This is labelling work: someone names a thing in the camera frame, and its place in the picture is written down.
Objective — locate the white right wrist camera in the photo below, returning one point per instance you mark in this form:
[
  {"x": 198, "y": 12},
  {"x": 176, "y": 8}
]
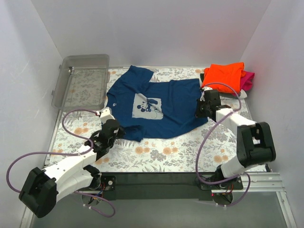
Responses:
[{"x": 203, "y": 90}]

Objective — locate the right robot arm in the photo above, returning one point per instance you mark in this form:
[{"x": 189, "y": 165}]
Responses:
[{"x": 255, "y": 144}]

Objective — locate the floral patterned table mat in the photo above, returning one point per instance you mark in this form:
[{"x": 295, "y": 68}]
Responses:
[{"x": 150, "y": 155}]

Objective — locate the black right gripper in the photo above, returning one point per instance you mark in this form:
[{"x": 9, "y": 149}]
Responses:
[{"x": 200, "y": 109}]

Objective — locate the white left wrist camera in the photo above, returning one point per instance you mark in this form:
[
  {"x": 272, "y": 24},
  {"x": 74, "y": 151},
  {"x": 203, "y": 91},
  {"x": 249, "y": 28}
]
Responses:
[{"x": 106, "y": 114}]

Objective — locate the blue Mickey print t-shirt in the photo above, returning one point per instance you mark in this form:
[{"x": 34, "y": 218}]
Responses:
[{"x": 155, "y": 110}]

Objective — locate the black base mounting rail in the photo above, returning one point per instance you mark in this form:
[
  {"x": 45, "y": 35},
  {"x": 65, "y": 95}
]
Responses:
[{"x": 155, "y": 185}]

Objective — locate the clear plastic bin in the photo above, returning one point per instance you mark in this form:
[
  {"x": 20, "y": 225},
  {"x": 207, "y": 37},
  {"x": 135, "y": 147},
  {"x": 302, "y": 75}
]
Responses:
[{"x": 81, "y": 83}]

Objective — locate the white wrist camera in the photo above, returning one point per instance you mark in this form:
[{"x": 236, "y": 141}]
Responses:
[
  {"x": 203, "y": 90},
  {"x": 106, "y": 114}
]

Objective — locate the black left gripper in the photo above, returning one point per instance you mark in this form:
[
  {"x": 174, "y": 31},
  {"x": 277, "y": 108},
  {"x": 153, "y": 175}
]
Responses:
[{"x": 118, "y": 130}]

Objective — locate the orange folded t-shirt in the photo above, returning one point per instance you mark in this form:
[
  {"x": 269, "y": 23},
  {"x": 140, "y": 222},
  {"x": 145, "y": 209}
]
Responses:
[{"x": 228, "y": 74}]

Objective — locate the pink folded t-shirt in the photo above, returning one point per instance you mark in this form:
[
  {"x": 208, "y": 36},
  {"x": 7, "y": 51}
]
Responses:
[{"x": 246, "y": 80}]

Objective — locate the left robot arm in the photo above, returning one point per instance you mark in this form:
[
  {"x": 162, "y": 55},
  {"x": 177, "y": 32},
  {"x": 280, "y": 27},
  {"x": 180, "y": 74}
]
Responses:
[{"x": 44, "y": 188}]

